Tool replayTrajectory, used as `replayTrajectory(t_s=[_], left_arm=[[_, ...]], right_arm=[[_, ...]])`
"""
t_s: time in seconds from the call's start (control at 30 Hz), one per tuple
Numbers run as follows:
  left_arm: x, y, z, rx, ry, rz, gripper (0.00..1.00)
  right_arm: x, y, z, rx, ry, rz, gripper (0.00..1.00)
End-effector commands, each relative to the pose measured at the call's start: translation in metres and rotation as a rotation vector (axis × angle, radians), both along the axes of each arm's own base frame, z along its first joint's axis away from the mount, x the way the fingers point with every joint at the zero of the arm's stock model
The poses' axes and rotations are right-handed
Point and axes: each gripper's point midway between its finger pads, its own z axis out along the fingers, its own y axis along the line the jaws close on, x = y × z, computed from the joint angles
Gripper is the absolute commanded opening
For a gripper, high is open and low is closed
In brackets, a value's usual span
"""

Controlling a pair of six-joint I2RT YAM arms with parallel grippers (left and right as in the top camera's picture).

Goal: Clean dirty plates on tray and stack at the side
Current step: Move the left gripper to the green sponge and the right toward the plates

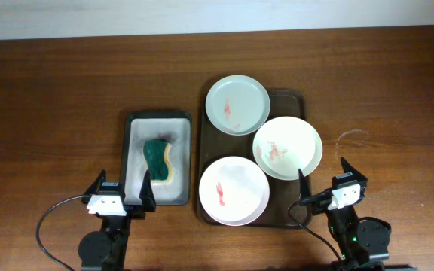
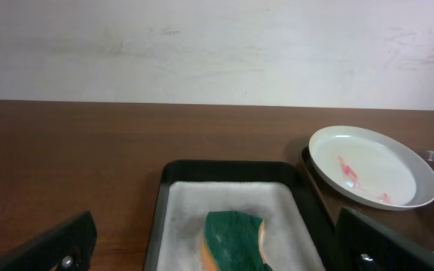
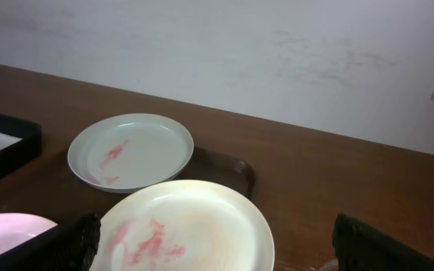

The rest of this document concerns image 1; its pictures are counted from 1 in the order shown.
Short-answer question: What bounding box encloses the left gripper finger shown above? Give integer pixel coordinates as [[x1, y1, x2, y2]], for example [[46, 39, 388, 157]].
[[81, 169, 106, 204], [139, 170, 156, 212]]

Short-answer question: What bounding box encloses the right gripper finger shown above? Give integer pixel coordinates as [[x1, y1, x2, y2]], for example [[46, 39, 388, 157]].
[[340, 157, 366, 180], [298, 169, 312, 202]]

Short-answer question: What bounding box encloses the white plate with rim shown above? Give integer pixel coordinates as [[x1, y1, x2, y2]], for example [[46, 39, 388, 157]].
[[252, 116, 323, 181]]

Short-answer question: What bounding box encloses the green and yellow sponge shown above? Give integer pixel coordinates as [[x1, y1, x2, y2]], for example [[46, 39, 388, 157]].
[[143, 139, 173, 183]]

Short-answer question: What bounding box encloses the pinkish white plate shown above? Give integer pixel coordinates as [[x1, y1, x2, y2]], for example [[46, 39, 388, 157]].
[[199, 156, 270, 227]]

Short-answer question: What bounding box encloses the pale green plate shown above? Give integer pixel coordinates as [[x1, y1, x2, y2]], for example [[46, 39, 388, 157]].
[[205, 75, 270, 136]]

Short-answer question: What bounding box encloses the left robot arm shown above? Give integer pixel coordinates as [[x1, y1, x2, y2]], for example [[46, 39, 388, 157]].
[[78, 170, 156, 271]]

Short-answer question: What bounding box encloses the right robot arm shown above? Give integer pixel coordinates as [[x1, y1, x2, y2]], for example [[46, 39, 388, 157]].
[[288, 158, 413, 271]]

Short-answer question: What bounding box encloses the small grey sponge tray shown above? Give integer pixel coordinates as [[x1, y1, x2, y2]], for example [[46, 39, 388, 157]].
[[120, 111, 192, 206]]

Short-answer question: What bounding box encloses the brown plastic serving tray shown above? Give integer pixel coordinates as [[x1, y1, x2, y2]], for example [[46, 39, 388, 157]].
[[198, 89, 307, 230]]

